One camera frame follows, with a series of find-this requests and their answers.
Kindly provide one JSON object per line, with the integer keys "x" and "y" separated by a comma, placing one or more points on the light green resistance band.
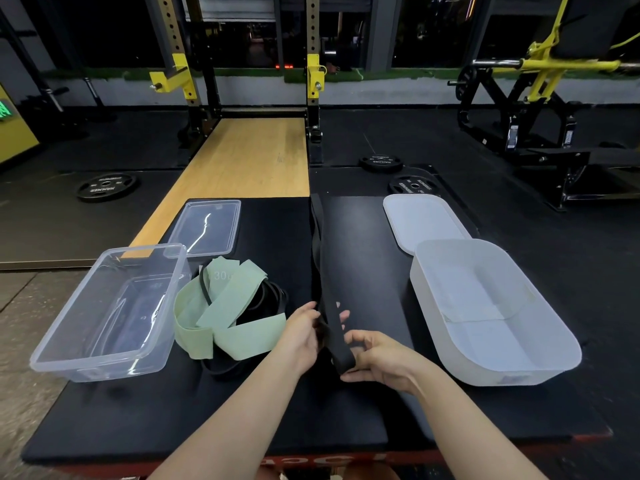
{"x": 220, "y": 274}
{"x": 255, "y": 334}
{"x": 235, "y": 294}
{"x": 192, "y": 339}

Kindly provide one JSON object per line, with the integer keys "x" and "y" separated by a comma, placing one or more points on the white plastic lid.
{"x": 422, "y": 219}

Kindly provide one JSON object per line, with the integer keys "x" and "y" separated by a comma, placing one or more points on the clear plastic container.
{"x": 110, "y": 314}

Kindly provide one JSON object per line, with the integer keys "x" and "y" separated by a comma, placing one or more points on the person's left leg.
{"x": 267, "y": 475}

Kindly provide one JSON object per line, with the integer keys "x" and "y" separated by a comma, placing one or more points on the black weight plate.
{"x": 381, "y": 163}
{"x": 415, "y": 185}
{"x": 107, "y": 187}

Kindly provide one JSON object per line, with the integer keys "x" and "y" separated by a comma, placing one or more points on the black upright bar holder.
{"x": 95, "y": 94}

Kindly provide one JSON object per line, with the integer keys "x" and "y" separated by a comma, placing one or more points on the person's right forearm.
{"x": 465, "y": 429}

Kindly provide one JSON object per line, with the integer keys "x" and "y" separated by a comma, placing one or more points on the thin black resistance band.
{"x": 270, "y": 299}

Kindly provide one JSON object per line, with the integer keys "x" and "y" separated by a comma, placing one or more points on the person's left hand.
{"x": 302, "y": 339}

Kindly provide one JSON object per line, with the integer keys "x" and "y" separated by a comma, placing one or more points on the person's leg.
{"x": 372, "y": 473}
{"x": 267, "y": 475}

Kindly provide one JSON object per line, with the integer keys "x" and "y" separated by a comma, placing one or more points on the white plastic bin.
{"x": 490, "y": 319}

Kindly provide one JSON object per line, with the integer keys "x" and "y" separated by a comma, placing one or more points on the person's right hand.
{"x": 387, "y": 362}

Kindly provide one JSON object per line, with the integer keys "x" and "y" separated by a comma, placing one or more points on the clear plastic lid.
{"x": 205, "y": 227}

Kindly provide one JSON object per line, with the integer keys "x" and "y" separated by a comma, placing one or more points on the person's left forearm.
{"x": 235, "y": 424}

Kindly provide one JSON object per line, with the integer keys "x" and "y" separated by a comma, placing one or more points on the grey window blind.
{"x": 230, "y": 7}

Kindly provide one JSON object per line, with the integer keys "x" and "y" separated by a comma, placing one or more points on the black plyo platform red side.
{"x": 200, "y": 409}

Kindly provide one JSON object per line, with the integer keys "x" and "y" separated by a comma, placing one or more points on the wide black resistance band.
{"x": 327, "y": 284}

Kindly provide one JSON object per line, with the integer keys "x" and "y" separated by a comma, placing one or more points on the green exit sign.
{"x": 4, "y": 112}

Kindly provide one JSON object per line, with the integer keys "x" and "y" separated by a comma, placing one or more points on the yellow black squat rack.
{"x": 313, "y": 24}

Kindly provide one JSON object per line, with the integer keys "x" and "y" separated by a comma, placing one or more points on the yellow black exercise machine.
{"x": 535, "y": 79}

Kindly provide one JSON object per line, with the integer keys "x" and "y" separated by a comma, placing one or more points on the wooden lifting platform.
{"x": 245, "y": 159}

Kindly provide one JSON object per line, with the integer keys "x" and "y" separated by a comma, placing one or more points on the person's right leg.
{"x": 372, "y": 473}

